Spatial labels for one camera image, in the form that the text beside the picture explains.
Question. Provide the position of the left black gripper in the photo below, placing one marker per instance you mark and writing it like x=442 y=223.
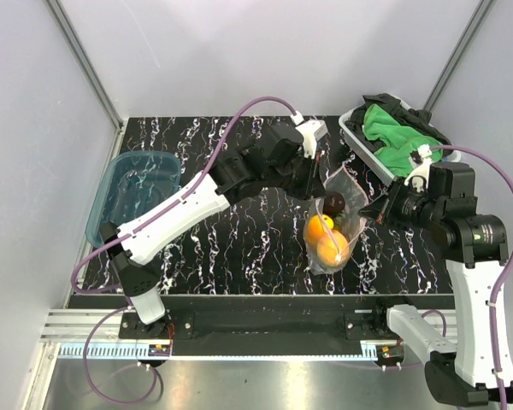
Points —
x=313 y=187

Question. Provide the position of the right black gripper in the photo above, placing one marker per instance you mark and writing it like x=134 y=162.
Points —
x=375 y=209

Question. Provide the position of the fake dark purple fruit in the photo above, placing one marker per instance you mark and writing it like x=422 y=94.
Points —
x=333 y=204

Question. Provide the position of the fake yellow mango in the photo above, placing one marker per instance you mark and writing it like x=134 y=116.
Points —
x=317 y=227

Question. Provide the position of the clear zip top bag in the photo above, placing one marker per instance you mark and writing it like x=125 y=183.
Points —
x=355 y=198

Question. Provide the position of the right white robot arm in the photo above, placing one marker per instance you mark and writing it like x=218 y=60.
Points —
x=476 y=369

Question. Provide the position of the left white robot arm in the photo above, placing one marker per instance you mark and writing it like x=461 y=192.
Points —
x=285 y=157

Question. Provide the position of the fake green pepper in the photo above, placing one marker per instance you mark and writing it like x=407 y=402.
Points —
x=341 y=222

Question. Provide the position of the fake peach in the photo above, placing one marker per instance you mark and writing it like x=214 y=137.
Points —
x=334 y=250

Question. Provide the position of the white laundry basket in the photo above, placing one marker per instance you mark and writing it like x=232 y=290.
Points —
x=364 y=153

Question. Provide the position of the green cloth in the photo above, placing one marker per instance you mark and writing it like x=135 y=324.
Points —
x=401 y=140

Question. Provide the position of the black cloth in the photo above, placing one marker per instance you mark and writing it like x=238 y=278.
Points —
x=418 y=119

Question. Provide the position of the blue transparent plastic bin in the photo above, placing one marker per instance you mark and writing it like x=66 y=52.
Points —
x=133 y=183

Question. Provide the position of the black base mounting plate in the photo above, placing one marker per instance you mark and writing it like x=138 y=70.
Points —
x=267 y=326

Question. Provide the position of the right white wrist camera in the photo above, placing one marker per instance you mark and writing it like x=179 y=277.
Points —
x=421 y=161

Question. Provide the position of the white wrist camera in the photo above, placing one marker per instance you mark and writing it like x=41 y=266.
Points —
x=311 y=130
x=421 y=161

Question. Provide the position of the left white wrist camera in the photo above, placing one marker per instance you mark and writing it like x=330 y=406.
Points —
x=311 y=130

